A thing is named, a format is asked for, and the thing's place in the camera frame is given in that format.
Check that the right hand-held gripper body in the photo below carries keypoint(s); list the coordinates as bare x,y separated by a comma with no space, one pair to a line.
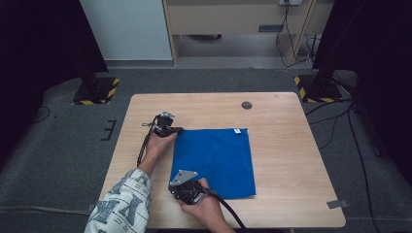
191,191

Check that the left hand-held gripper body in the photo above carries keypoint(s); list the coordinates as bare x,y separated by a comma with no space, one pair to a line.
165,124

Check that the blue cloth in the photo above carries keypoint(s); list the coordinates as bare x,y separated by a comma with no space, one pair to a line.
217,161

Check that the person's left hand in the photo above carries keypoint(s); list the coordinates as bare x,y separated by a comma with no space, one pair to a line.
157,145

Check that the person's right hand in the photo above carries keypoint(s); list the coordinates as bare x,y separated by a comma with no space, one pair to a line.
207,208

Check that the round grey table grommet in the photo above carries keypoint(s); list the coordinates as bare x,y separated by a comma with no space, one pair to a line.
247,105

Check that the black stand with striped base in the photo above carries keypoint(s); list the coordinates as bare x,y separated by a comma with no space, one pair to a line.
95,90
319,89

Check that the grey tape strip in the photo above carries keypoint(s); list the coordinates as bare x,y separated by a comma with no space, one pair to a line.
337,204
90,207

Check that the white panel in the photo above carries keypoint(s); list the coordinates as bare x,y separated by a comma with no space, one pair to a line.
126,29

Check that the light wooden desk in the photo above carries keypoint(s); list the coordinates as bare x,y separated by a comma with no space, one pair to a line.
220,19

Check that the dark curtain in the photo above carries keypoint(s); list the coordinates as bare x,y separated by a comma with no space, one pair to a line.
42,48
379,64

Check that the white power strip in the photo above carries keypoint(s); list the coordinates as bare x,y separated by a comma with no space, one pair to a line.
291,2

